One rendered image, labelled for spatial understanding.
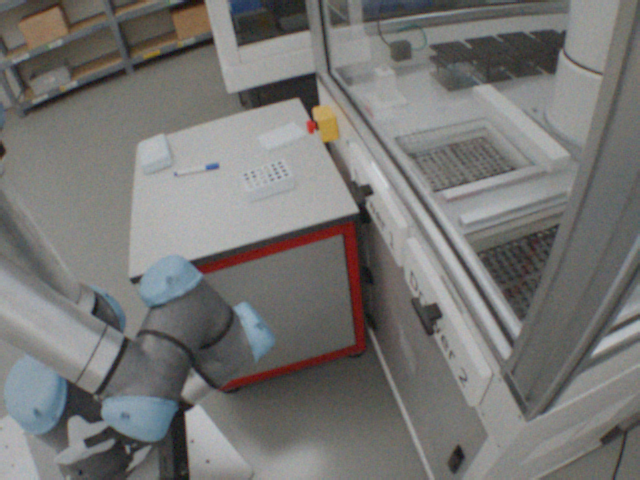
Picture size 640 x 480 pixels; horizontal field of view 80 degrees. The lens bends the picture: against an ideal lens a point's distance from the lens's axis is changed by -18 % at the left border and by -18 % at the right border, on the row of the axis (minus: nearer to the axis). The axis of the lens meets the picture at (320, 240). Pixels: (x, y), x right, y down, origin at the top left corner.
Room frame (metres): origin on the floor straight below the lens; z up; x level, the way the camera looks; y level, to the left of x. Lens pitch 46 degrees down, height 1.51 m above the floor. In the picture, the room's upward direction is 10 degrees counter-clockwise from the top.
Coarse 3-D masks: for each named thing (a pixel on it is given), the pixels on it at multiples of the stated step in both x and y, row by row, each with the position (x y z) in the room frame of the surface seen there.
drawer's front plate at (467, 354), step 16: (416, 240) 0.52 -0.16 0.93; (416, 256) 0.48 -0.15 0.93; (416, 272) 0.48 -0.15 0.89; (432, 272) 0.44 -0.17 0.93; (432, 288) 0.42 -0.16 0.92; (448, 304) 0.38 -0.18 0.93; (448, 320) 0.36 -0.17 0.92; (448, 336) 0.35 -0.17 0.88; (464, 336) 0.32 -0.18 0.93; (448, 352) 0.34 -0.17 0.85; (464, 352) 0.30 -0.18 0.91; (480, 352) 0.28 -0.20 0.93; (464, 368) 0.29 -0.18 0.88; (480, 368) 0.26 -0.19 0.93; (464, 384) 0.27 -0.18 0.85; (480, 384) 0.24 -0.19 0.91; (480, 400) 0.24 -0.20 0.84
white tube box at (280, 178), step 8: (280, 160) 1.00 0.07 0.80; (256, 168) 0.98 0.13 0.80; (264, 168) 0.98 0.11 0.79; (272, 168) 0.97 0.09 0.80; (280, 168) 0.96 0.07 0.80; (288, 168) 0.96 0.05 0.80; (240, 176) 0.96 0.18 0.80; (248, 176) 0.96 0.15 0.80; (256, 176) 0.96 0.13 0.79; (264, 176) 0.94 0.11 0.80; (272, 176) 0.94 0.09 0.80; (280, 176) 0.94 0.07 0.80; (288, 176) 0.92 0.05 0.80; (264, 184) 0.91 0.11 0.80; (272, 184) 0.91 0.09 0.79; (280, 184) 0.92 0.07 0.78; (288, 184) 0.92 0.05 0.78; (248, 192) 0.90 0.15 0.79; (256, 192) 0.90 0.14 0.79; (264, 192) 0.90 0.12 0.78; (272, 192) 0.91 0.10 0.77
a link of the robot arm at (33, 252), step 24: (0, 120) 0.48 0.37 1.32; (0, 144) 0.47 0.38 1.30; (0, 168) 0.44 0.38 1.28; (0, 192) 0.43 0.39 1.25; (0, 216) 0.41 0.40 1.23; (24, 216) 0.44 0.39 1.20; (0, 240) 0.40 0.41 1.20; (24, 240) 0.42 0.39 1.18; (48, 240) 0.46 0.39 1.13; (24, 264) 0.40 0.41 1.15; (48, 264) 0.42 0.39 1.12; (72, 288) 0.43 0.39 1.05; (96, 288) 0.48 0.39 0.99; (96, 312) 0.42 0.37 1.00; (120, 312) 0.46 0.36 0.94
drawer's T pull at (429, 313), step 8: (416, 304) 0.40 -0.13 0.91; (432, 304) 0.39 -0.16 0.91; (416, 312) 0.39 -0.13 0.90; (424, 312) 0.38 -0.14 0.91; (432, 312) 0.38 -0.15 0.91; (440, 312) 0.38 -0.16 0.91; (424, 320) 0.37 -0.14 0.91; (432, 320) 0.37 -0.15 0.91; (424, 328) 0.36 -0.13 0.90; (432, 328) 0.35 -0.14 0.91
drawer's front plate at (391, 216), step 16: (352, 144) 0.83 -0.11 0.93; (352, 160) 0.82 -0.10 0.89; (352, 176) 0.83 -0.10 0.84; (368, 176) 0.71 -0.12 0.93; (384, 192) 0.65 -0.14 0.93; (368, 208) 0.73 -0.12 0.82; (384, 208) 0.63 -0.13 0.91; (400, 224) 0.56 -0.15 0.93; (400, 240) 0.55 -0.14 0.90; (400, 256) 0.55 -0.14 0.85
